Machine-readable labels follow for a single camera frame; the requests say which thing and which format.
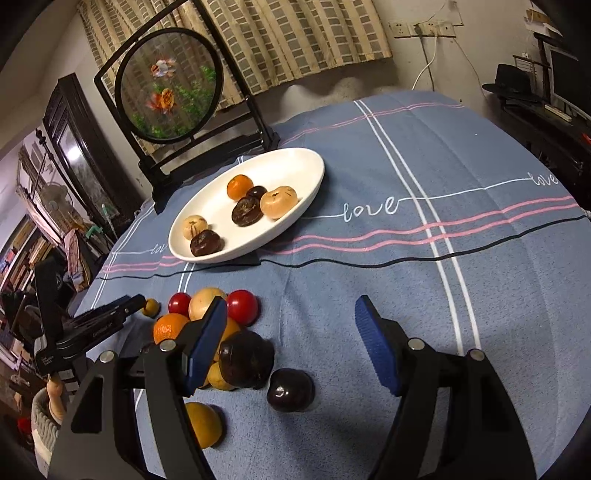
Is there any orange tangerine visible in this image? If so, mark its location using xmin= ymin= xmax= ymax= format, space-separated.
xmin=152 ymin=313 xmax=190 ymax=344

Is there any red cherry tomato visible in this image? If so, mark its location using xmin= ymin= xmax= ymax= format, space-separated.
xmin=167 ymin=292 xmax=191 ymax=317
xmin=226 ymin=289 xmax=259 ymax=326

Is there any small yellow fruit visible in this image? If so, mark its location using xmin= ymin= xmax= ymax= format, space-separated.
xmin=206 ymin=362 xmax=235 ymax=391

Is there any beige round fruit back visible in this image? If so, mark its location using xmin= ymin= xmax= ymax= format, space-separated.
xmin=188 ymin=287 xmax=228 ymax=321

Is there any large dark fruit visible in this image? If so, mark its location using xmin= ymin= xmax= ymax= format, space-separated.
xmin=217 ymin=330 xmax=274 ymax=390

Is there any dark round fruit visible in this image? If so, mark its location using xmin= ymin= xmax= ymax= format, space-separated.
xmin=266 ymin=368 xmax=315 ymax=413

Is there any dark brown fruit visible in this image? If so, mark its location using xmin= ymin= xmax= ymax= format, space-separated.
xmin=231 ymin=196 xmax=263 ymax=227

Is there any dark small fruit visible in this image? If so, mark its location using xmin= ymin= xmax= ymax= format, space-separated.
xmin=246 ymin=185 xmax=267 ymax=201

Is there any large beige apple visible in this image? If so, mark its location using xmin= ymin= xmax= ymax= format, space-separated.
xmin=259 ymin=186 xmax=298 ymax=220

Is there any yellow orange fruit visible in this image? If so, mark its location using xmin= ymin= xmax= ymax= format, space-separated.
xmin=213 ymin=317 xmax=242 ymax=362

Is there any dark maroon fruit front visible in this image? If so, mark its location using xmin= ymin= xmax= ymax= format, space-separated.
xmin=189 ymin=229 xmax=224 ymax=257

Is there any person left hand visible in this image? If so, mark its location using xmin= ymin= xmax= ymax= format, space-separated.
xmin=46 ymin=375 xmax=66 ymax=425

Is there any dark wooden cabinet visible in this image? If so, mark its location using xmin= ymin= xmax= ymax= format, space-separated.
xmin=42 ymin=74 xmax=142 ymax=237

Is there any blue striped tablecloth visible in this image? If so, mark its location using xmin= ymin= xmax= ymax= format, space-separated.
xmin=82 ymin=92 xmax=590 ymax=479

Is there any round fish screen stand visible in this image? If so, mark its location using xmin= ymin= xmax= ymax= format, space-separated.
xmin=94 ymin=1 xmax=280 ymax=212

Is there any white oval plate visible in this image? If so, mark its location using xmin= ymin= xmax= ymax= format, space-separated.
xmin=168 ymin=148 xmax=325 ymax=264

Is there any black hat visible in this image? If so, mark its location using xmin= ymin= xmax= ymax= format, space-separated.
xmin=482 ymin=64 xmax=537 ymax=101

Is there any white wall power strip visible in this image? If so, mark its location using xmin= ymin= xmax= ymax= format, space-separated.
xmin=389 ymin=20 xmax=456 ymax=38

